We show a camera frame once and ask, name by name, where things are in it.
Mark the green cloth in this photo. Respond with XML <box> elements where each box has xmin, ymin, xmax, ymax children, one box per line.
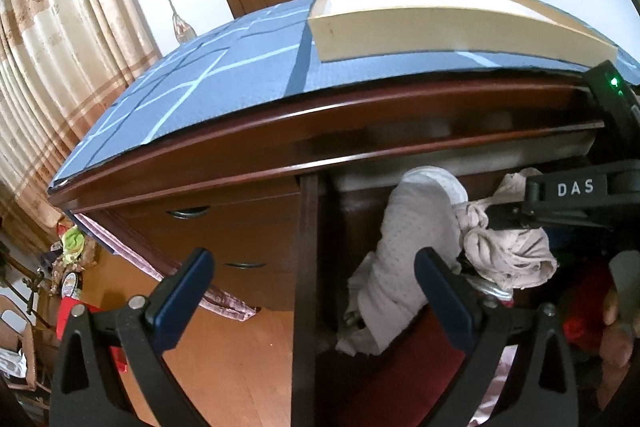
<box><xmin>61</xmin><ymin>227</ymin><xmax>87</xmax><ymax>256</ymax></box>

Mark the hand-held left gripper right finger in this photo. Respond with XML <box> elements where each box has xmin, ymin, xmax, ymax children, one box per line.
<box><xmin>414</xmin><ymin>247</ymin><xmax>608</xmax><ymax>427</ymax></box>

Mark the beige striped curtain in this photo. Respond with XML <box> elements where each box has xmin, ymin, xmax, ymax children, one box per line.
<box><xmin>0</xmin><ymin>0</ymin><xmax>163</xmax><ymax>233</ymax></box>

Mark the small wooden drawer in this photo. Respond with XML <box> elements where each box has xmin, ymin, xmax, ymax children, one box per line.
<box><xmin>200</xmin><ymin>251</ymin><xmax>299</xmax><ymax>314</ymax></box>
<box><xmin>114</xmin><ymin>191</ymin><xmax>302</xmax><ymax>260</ymax></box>

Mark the wicker chair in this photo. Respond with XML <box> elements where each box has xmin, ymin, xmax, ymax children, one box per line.
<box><xmin>0</xmin><ymin>294</ymin><xmax>52</xmax><ymax>394</ymax></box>

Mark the wall hook with tassel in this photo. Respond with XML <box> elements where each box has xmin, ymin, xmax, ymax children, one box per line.
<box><xmin>151</xmin><ymin>0</ymin><xmax>197</xmax><ymax>46</ymax></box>

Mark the person's right hand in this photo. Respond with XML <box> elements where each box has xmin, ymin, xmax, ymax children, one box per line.
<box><xmin>600</xmin><ymin>289</ymin><xmax>637</xmax><ymax>368</ymax></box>

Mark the blue plaid tablecloth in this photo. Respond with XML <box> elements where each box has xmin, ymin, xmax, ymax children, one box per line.
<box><xmin>50</xmin><ymin>0</ymin><xmax>640</xmax><ymax>188</ymax></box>

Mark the white dotted underwear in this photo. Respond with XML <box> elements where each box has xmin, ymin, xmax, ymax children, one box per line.
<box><xmin>335</xmin><ymin>166</ymin><xmax>471</xmax><ymax>358</ymax></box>

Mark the dark wooden desk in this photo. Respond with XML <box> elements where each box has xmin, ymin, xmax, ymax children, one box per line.
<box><xmin>47</xmin><ymin>69</ymin><xmax>608</xmax><ymax>314</ymax></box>

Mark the light wooden tray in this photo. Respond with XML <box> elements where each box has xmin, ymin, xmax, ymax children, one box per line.
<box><xmin>306</xmin><ymin>0</ymin><xmax>619</xmax><ymax>71</ymax></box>

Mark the pink striped cloth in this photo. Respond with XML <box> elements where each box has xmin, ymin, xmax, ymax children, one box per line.
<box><xmin>74</xmin><ymin>211</ymin><xmax>257</xmax><ymax>323</ymax></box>

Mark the beige underwear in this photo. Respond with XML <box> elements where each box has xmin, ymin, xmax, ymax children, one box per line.
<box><xmin>459</xmin><ymin>168</ymin><xmax>559</xmax><ymax>294</ymax></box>

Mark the red bag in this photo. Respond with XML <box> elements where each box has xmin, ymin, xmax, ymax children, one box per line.
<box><xmin>54</xmin><ymin>297</ymin><xmax>131</xmax><ymax>374</ymax></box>

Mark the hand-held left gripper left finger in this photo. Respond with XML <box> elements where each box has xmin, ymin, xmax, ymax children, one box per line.
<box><xmin>50</xmin><ymin>248</ymin><xmax>216</xmax><ymax>427</ymax></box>

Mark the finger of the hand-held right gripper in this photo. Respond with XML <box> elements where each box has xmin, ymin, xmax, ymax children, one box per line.
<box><xmin>487</xmin><ymin>199</ymin><xmax>540</xmax><ymax>229</ymax></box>

